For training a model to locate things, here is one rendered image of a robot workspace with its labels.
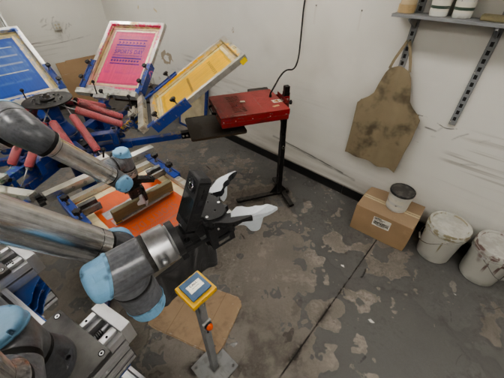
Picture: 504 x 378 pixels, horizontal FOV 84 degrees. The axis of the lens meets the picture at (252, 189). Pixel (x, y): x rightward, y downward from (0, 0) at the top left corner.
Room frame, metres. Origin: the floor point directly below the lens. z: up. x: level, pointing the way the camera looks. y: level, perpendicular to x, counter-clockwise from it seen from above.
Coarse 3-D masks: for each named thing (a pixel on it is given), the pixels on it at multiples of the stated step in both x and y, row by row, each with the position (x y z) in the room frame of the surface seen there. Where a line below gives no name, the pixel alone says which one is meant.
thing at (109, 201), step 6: (114, 192) 1.27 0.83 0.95; (120, 192) 1.27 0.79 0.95; (102, 198) 1.21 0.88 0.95; (108, 198) 1.21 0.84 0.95; (114, 198) 1.21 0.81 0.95; (120, 198) 1.21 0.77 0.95; (126, 198) 1.21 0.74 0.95; (102, 204) 1.16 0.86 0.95; (108, 204) 1.16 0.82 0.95; (114, 204) 1.16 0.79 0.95; (102, 210) 1.11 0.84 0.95; (108, 210) 1.11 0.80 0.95; (102, 216) 1.07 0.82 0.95; (132, 216) 1.07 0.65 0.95; (108, 222) 1.02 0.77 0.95; (114, 222) 1.02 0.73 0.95
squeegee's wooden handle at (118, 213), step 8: (160, 184) 1.22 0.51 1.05; (168, 184) 1.23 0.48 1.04; (152, 192) 1.16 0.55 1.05; (160, 192) 1.19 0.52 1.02; (136, 200) 1.09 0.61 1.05; (152, 200) 1.15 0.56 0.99; (120, 208) 1.02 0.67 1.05; (128, 208) 1.05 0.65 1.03; (136, 208) 1.08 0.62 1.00; (112, 216) 1.00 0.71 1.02; (120, 216) 1.01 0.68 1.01
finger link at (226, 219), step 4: (224, 216) 0.37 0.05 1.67; (228, 216) 0.37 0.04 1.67; (240, 216) 0.36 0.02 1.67; (244, 216) 0.36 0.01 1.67; (248, 216) 0.36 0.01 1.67; (216, 220) 0.36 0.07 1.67; (220, 220) 0.36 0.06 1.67; (224, 220) 0.36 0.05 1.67; (228, 220) 0.35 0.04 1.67; (232, 220) 0.35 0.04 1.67; (236, 220) 0.35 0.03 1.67; (240, 220) 0.35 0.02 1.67; (244, 220) 0.36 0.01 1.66; (248, 220) 0.36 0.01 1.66; (216, 224) 0.35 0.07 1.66; (220, 224) 0.35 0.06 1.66; (224, 224) 0.35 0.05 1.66; (228, 224) 0.35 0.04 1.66; (232, 224) 0.35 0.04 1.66; (236, 224) 0.35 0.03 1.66
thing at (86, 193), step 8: (136, 168) 1.46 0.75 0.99; (144, 168) 1.49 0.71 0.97; (168, 176) 1.40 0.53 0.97; (96, 184) 1.29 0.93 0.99; (104, 184) 1.30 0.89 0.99; (184, 184) 1.29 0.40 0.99; (80, 192) 1.22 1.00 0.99; (88, 192) 1.23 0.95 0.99; (96, 192) 1.25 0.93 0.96; (72, 200) 1.16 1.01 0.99; (80, 200) 1.18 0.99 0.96; (160, 272) 0.71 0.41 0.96
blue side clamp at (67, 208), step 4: (60, 200) 1.13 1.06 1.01; (68, 200) 1.14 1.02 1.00; (64, 204) 1.11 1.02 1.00; (72, 204) 1.11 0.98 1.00; (64, 208) 1.08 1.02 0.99; (68, 208) 1.07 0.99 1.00; (72, 208) 1.07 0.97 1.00; (68, 212) 1.04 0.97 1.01; (72, 216) 1.01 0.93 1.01; (76, 216) 1.02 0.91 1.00; (84, 216) 1.02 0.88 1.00; (84, 220) 0.99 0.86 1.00; (88, 220) 0.99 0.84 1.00
